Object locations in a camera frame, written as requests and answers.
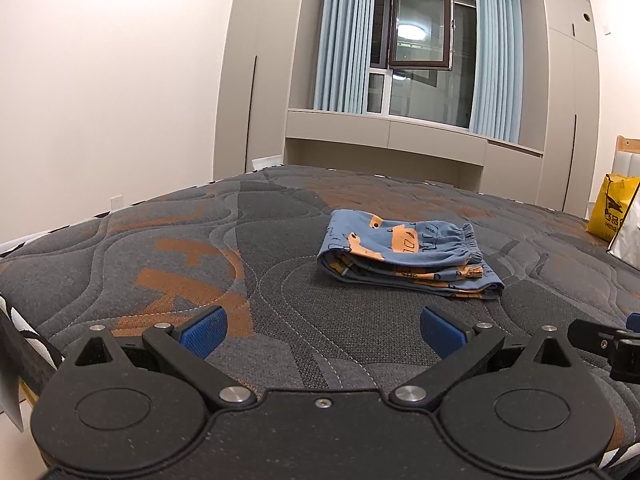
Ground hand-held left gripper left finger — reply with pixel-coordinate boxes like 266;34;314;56
60;305;259;411

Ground blue pants with orange print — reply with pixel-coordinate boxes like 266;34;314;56
316;208;506;301

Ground light blue curtain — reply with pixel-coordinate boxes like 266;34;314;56
469;0;524;142
312;0;377;115

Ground window with dark frame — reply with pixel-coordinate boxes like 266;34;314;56
366;0;478;130

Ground grey and orange quilted mattress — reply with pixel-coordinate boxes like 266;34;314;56
0;162;640;480

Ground beige window bench cabinet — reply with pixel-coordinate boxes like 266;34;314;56
282;107;546;206

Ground yellow paper bag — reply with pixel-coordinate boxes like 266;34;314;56
586;173;640;239

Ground white bag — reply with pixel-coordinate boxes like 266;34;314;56
606;204;640;262

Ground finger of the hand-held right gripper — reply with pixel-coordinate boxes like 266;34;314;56
567;312;640;384

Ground beige wardrobe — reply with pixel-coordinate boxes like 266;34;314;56
520;0;601;219
214;0;327;173

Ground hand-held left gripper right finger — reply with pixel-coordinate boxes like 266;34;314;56
389;306;576;410

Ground wooden bed headboard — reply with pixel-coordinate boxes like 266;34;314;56
614;135;640;179

